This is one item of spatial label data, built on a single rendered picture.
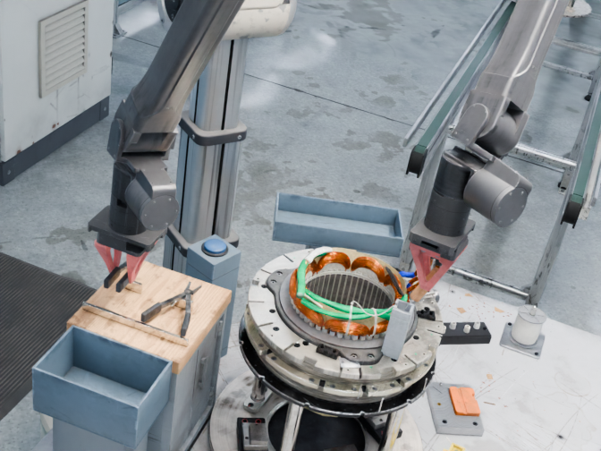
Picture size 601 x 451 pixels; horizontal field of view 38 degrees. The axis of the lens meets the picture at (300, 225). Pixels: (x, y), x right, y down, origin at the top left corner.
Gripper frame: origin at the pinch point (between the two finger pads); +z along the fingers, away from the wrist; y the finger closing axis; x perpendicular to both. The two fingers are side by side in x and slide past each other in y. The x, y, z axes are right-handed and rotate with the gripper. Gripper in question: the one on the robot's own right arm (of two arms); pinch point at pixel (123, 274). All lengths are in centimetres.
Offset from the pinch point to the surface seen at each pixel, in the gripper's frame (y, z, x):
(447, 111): 29, 31, 175
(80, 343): -2.7, 9.7, -7.3
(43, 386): -2.5, 9.9, -17.7
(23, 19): -131, 44, 175
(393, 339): 41.9, -1.2, 5.7
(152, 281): 1.3, 6.3, 8.5
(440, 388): 52, 31, 38
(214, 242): 4.8, 7.6, 26.7
